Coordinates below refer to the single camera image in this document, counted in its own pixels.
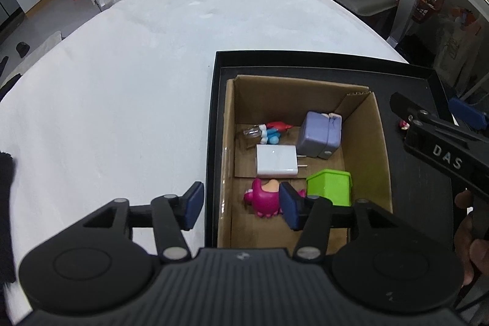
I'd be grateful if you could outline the brown-haired girl doll figurine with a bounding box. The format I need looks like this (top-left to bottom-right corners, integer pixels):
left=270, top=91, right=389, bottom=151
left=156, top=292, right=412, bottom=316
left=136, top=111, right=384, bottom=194
left=399, top=120, right=410, bottom=131

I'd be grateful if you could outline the white power adapter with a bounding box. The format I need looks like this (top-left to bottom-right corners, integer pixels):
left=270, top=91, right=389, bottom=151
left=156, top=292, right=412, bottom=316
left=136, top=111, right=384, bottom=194
left=256, top=145, right=300, bottom=178

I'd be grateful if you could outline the person's right hand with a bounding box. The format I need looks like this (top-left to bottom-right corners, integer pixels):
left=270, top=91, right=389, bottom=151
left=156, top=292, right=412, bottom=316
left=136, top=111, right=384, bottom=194
left=454, top=213, right=489, bottom=286

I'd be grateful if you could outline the magenta plastic toy figure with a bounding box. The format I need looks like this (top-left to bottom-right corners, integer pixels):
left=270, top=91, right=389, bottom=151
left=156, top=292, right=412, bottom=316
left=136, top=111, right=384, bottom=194
left=243, top=178, right=298, bottom=218

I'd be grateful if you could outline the black shallow tray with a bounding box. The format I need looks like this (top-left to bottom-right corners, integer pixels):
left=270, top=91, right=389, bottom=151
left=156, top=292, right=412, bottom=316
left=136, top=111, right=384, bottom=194
left=206, top=50, right=463, bottom=247

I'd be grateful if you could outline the white plastic shopping bag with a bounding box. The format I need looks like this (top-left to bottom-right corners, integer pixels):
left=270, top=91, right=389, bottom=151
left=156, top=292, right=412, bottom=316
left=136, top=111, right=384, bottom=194
left=434, top=7, right=485, bottom=92

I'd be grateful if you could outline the purple toy block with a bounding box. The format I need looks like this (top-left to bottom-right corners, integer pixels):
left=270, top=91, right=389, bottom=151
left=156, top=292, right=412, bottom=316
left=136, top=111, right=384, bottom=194
left=296, top=111, right=342, bottom=160

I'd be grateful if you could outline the red blue gnome bulb toy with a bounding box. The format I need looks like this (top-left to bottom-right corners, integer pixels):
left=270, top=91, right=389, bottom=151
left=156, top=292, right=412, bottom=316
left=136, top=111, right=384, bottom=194
left=240, top=122, right=292, bottom=149

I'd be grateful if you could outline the red plastic basket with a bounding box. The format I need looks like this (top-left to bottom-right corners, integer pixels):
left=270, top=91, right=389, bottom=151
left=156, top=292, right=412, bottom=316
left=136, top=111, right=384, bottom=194
left=412, top=0, right=444, bottom=24

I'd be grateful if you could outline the brown cardboard box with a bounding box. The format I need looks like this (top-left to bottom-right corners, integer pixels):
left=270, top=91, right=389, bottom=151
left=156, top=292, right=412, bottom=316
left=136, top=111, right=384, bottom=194
left=215, top=75, right=393, bottom=250

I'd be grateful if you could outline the black cloth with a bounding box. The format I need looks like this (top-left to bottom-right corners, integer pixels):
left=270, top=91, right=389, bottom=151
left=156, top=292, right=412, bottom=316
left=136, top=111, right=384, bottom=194
left=0, top=150, right=18, bottom=288

